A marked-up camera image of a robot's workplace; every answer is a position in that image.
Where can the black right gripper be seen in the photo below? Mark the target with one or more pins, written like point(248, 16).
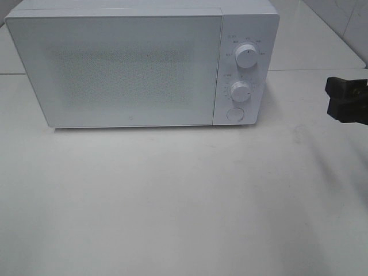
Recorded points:
point(347, 100)

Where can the white timer knob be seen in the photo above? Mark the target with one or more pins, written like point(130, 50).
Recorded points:
point(240, 91)

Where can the round white door button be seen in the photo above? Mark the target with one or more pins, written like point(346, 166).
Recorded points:
point(235, 114)

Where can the white microwave door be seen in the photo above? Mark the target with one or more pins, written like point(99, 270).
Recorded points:
point(117, 72)

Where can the upper white power knob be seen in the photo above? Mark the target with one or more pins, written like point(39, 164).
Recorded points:
point(246, 55)

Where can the white microwave oven body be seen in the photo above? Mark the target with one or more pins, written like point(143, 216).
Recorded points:
point(241, 21)

